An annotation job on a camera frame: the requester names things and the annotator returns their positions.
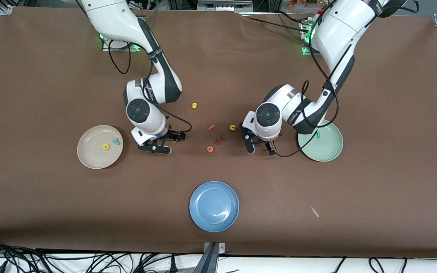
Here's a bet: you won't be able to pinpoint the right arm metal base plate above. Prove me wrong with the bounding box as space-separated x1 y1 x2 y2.
102 33 144 52

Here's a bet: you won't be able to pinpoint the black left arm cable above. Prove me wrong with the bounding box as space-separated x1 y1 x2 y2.
274 0 340 158

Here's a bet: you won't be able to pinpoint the orange artificial flowers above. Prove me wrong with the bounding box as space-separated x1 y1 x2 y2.
289 0 319 8

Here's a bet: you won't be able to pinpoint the pale green round plate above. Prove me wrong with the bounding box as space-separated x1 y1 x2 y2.
297 119 344 163

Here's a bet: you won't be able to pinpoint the beige round plate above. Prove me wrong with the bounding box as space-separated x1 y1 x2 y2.
77 125 124 169

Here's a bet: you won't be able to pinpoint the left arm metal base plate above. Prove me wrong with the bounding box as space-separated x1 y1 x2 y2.
300 17 319 56

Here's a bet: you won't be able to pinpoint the blue round plate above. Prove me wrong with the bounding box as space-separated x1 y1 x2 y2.
189 181 240 232

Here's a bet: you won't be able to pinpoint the brown table cover sheet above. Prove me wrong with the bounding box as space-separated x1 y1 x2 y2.
0 6 437 259

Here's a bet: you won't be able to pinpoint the thin black power cable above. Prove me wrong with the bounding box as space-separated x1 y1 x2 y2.
240 15 306 35
274 11 310 25

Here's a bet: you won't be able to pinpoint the aluminium camera mount post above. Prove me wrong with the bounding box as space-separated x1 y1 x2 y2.
203 242 226 273

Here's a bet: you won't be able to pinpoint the grey metal frame bracket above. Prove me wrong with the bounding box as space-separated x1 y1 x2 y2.
197 0 253 12

